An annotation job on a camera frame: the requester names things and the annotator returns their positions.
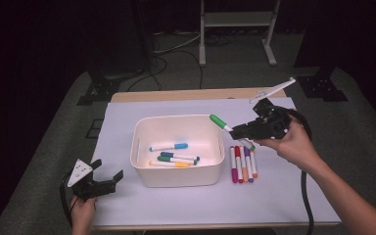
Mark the orange marker pen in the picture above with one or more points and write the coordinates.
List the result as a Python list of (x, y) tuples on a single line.
[(254, 166)]

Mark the dark blue marker pen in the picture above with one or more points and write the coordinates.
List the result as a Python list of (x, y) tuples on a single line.
[(167, 154)]

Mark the light wooden table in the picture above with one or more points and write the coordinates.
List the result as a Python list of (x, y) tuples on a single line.
[(196, 94)]

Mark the pale lavender table mat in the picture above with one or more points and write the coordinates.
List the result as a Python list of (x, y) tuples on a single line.
[(176, 209)]

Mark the light green marker pen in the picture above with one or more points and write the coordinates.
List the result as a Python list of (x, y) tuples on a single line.
[(218, 121)]

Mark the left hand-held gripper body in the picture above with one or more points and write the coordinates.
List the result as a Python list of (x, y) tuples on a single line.
[(78, 169)]

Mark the white plastic storage bin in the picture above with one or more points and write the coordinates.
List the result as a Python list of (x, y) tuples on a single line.
[(176, 178)]

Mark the magenta marker pen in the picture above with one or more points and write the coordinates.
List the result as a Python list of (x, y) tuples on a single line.
[(234, 174)]

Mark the black floor hatch frame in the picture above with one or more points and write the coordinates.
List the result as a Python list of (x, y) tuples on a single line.
[(94, 129)]

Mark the person's right hand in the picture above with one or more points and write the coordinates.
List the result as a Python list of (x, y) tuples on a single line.
[(293, 147)]

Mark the red marker pen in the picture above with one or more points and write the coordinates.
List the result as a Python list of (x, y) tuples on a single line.
[(237, 151)]

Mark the purple marker pen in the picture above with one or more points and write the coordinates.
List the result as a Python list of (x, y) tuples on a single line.
[(248, 166)]

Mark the white metal stand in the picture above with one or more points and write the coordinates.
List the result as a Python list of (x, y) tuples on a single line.
[(238, 19)]

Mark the yellow marker pen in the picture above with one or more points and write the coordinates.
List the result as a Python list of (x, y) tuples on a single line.
[(182, 164)]

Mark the person's left hand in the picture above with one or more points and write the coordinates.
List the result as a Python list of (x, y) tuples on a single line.
[(82, 213)]

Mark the peach marker pen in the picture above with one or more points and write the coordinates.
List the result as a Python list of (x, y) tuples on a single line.
[(245, 174)]

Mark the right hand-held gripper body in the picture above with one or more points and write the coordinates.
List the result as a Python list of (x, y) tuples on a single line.
[(272, 124)]

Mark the black stand base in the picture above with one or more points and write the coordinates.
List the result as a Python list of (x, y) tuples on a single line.
[(321, 86), (99, 88)]

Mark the light blue marker pen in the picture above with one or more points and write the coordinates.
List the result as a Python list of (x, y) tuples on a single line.
[(181, 146)]

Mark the dark green marker pen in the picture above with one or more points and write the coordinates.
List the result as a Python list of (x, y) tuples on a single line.
[(164, 159)]

